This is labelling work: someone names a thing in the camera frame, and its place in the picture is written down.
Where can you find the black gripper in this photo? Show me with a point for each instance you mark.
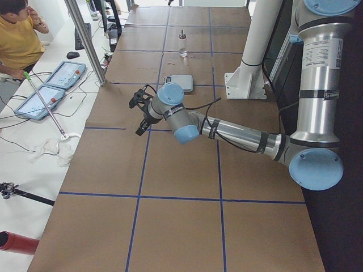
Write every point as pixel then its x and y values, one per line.
pixel 147 118

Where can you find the clear glass sauce bottle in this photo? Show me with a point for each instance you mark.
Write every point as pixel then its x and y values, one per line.
pixel 182 44

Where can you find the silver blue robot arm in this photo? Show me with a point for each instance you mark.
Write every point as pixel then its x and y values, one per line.
pixel 310 153

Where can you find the grey digital kitchen scale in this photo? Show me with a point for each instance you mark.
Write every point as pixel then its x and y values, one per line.
pixel 184 81

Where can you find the white crumpled cloth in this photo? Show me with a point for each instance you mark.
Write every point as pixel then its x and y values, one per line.
pixel 55 147

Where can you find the far blue teach pendant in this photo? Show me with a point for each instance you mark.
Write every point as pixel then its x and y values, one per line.
pixel 65 75

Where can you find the blue teach pendant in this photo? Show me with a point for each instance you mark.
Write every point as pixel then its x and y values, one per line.
pixel 33 108
pixel 65 75

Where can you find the black computer mouse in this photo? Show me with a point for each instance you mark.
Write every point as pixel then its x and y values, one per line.
pixel 72 55

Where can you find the near blue teach pendant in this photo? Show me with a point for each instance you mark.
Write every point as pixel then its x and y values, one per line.
pixel 33 108

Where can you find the pink green grabber stick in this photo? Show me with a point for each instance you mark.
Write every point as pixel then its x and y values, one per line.
pixel 64 135

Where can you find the person in yellow shirt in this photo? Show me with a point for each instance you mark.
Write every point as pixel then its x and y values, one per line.
pixel 20 45

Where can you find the red cylinder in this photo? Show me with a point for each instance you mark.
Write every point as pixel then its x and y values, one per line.
pixel 15 243

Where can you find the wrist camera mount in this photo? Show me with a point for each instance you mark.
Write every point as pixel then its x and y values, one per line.
pixel 140 99

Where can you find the white camera pole with base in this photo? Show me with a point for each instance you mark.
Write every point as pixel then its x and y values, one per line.
pixel 247 81

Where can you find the aluminium frame post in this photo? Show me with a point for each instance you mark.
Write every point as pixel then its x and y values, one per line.
pixel 79 23

